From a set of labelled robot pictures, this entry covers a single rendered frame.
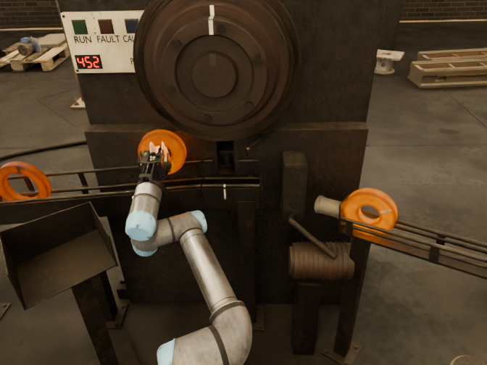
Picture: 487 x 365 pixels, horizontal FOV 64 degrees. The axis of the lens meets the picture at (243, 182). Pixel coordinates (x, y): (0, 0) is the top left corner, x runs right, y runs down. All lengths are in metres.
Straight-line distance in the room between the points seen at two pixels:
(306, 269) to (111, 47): 0.94
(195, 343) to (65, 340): 1.06
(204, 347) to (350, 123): 0.86
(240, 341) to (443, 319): 1.21
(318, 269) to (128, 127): 0.80
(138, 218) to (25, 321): 1.13
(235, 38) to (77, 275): 0.80
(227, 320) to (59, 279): 0.54
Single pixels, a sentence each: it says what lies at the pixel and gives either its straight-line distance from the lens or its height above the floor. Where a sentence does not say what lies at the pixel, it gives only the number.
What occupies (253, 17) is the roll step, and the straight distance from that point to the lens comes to 1.08.
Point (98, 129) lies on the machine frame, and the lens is 1.44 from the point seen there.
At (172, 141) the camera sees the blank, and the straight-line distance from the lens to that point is 1.28.
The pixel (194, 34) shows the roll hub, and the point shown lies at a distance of 1.05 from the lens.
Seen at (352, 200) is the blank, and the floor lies 0.74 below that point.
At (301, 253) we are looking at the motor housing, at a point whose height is 0.53.
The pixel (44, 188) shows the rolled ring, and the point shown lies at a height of 0.69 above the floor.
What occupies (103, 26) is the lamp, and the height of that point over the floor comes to 1.20.
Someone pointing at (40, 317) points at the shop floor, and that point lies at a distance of 2.07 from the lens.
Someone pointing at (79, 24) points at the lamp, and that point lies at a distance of 1.36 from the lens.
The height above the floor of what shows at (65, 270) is 0.60.
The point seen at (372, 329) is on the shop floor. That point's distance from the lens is 1.86.
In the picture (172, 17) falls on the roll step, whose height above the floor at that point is 1.25.
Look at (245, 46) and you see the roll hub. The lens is 1.04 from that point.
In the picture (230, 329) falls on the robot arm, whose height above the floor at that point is 0.67.
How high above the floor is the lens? 1.44
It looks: 33 degrees down
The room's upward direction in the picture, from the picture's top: 2 degrees counter-clockwise
